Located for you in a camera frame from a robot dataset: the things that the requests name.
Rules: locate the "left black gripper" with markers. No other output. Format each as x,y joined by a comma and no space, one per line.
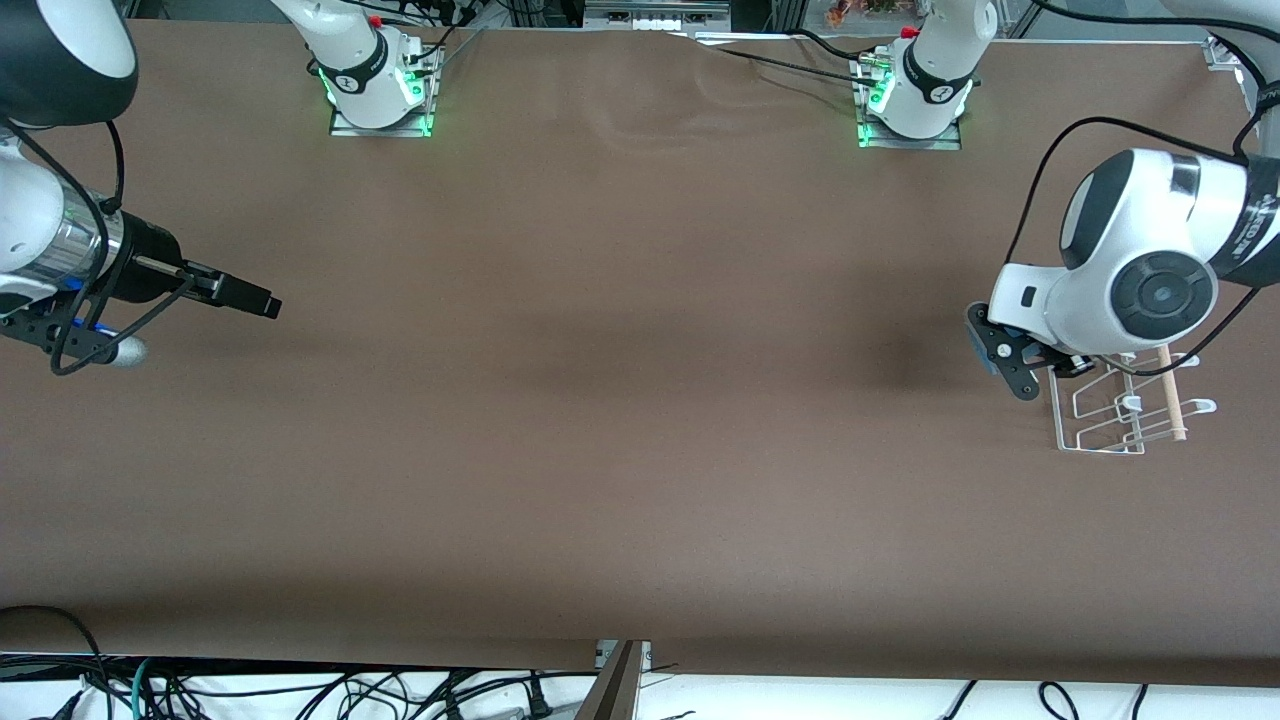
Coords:
1071,366

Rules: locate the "right black camera mount plate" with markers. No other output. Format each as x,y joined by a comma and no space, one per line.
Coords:
60,340

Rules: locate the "orange background object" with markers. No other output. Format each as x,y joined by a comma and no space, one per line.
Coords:
850,12

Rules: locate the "aluminium corner bracket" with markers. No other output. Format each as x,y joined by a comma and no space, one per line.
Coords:
1222,52

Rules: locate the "white power strip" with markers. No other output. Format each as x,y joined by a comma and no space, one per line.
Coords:
655,15

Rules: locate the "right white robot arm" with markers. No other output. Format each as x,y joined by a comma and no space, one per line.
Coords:
350,60

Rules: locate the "black power plug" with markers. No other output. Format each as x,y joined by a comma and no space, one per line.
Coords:
538,700

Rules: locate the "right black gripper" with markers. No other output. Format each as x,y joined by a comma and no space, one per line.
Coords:
152,261

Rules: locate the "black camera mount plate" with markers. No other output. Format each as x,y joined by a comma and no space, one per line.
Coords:
60,340
1020,370

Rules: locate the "dark table support beam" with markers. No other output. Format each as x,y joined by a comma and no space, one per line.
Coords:
615,690

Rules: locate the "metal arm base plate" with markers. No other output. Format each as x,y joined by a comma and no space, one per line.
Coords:
910,143
380,131

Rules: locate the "left black camera mount plate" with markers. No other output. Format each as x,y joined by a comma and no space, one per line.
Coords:
1020,370

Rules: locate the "brown table cover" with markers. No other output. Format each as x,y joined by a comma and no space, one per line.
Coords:
640,400

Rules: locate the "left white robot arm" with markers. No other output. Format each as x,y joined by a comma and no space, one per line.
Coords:
1060,300

